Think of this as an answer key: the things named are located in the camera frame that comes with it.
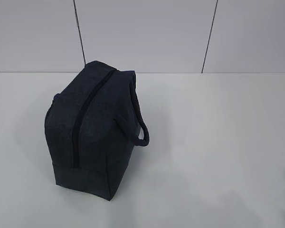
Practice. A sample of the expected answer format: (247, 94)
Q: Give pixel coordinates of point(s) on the dark blue fabric bag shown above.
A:
(92, 127)

